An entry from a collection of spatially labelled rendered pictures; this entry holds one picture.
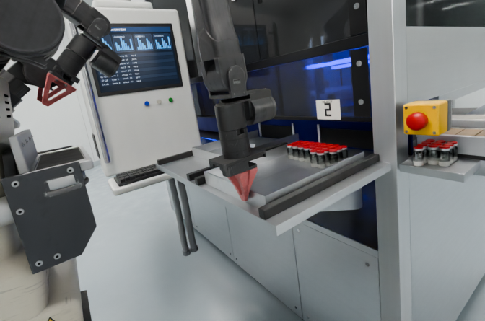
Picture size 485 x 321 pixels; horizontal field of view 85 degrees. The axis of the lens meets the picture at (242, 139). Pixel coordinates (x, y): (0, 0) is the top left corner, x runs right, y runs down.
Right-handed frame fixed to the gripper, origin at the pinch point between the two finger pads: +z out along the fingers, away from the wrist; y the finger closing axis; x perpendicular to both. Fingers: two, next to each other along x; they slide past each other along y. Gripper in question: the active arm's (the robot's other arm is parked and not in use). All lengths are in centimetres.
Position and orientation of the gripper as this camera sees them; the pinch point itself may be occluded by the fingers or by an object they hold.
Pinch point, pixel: (243, 196)
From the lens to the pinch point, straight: 56.3
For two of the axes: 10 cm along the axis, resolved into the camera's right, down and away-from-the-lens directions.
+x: -5.7, -0.8, 8.2
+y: 8.1, -2.4, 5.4
